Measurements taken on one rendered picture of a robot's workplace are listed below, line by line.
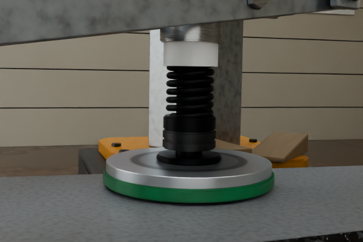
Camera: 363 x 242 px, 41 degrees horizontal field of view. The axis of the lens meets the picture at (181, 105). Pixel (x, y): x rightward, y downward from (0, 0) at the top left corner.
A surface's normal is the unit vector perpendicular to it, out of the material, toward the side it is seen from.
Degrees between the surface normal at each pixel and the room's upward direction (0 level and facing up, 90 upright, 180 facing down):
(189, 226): 0
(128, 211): 0
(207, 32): 90
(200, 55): 90
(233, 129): 90
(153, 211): 0
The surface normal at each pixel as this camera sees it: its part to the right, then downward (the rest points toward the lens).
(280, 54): 0.25, 0.07
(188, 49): -0.11, 0.07
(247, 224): 0.02, -1.00
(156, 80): -0.67, 0.04
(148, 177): -0.40, 0.06
